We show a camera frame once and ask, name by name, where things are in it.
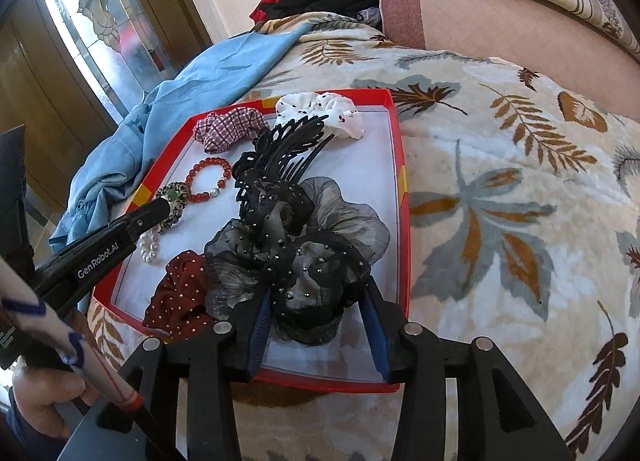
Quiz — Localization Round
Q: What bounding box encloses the red polka dot scrunchie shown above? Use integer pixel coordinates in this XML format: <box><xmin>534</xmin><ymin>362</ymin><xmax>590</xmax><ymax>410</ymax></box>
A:
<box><xmin>142</xmin><ymin>250</ymin><xmax>215</xmax><ymax>342</ymax></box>

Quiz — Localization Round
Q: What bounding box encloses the red bead bracelet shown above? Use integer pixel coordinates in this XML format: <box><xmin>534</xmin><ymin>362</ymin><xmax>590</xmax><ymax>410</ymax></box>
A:
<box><xmin>184</xmin><ymin>156</ymin><xmax>234</xmax><ymax>205</ymax></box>

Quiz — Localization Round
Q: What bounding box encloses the plaid red white scrunchie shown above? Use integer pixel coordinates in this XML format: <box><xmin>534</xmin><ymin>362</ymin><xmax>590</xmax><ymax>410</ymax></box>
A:
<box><xmin>193</xmin><ymin>107</ymin><xmax>267</xmax><ymax>154</ymax></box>

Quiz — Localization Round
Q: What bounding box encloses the black hair claw clip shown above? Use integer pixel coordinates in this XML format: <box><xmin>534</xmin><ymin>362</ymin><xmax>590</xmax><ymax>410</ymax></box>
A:
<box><xmin>232</xmin><ymin>116</ymin><xmax>333</xmax><ymax>237</ymax></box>

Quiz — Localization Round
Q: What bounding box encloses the grey black organza scrunchie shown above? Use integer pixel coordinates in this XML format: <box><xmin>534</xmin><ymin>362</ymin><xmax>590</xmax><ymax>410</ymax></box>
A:
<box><xmin>204</xmin><ymin>176</ymin><xmax>390</xmax><ymax>346</ymax></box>

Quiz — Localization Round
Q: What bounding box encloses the white dotted scrunchie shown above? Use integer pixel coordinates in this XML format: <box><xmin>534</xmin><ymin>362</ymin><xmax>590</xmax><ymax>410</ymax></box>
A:
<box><xmin>276</xmin><ymin>92</ymin><xmax>366</xmax><ymax>140</ymax></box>

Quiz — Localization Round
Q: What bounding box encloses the person's left hand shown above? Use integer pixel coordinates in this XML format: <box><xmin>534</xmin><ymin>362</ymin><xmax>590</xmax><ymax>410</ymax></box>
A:
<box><xmin>13</xmin><ymin>367</ymin><xmax>100</xmax><ymax>439</ymax></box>

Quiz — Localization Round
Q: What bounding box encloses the white blue patterned sleeve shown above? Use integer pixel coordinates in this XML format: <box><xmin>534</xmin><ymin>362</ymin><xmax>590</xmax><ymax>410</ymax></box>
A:
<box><xmin>1</xmin><ymin>259</ymin><xmax>143</xmax><ymax>412</ymax></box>

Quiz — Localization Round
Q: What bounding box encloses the light blue cloth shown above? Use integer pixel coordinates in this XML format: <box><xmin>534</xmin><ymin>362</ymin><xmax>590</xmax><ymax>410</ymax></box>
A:
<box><xmin>49</xmin><ymin>21</ymin><xmax>310</xmax><ymax>253</ymax></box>

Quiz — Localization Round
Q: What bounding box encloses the leaf pattern blanket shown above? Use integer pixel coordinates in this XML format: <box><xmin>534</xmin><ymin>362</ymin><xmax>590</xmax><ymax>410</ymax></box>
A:
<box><xmin>84</xmin><ymin>10</ymin><xmax>640</xmax><ymax>461</ymax></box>

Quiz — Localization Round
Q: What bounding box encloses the red white shallow box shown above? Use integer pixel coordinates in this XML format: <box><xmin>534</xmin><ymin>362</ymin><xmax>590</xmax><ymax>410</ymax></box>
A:
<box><xmin>94</xmin><ymin>88</ymin><xmax>411</xmax><ymax>393</ymax></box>

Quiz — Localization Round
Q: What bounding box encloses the wooden glass door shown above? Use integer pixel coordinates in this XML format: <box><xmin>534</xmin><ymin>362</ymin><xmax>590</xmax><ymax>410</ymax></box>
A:
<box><xmin>1</xmin><ymin>0</ymin><xmax>210</xmax><ymax>216</ymax></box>

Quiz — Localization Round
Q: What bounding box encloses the pink bolster cushion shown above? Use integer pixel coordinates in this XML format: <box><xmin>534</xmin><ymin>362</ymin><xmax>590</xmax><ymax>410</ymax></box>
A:
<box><xmin>380</xmin><ymin>0</ymin><xmax>639</xmax><ymax>119</ymax></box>

